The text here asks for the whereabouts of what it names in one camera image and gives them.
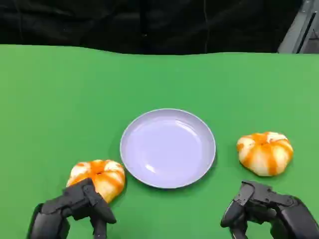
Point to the green cloth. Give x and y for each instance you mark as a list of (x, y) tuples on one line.
[(159, 104)]

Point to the orange and white toy bread roll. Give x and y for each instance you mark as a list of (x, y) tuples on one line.
[(99, 175), (265, 153)]

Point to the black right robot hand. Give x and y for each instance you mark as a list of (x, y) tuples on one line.
[(274, 206)]

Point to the black backdrop curtain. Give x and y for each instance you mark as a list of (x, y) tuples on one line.
[(139, 25)]

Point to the lilac plate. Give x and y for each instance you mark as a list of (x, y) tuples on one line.
[(168, 148)]

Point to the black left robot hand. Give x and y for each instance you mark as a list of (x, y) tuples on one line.
[(62, 206)]

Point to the grey metal frame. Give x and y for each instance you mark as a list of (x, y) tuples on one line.
[(300, 32)]

